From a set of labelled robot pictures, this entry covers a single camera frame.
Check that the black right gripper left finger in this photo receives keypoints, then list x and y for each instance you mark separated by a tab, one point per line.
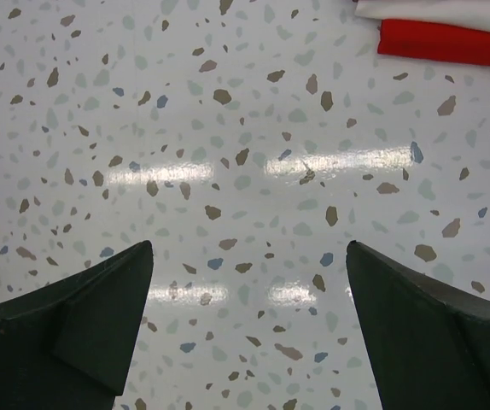
69	344

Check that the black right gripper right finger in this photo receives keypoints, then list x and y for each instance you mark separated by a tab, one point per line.
428	343

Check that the folded red t-shirt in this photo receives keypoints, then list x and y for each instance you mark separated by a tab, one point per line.
435	42

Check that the folded white t-shirt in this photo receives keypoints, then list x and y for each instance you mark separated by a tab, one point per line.
468	14

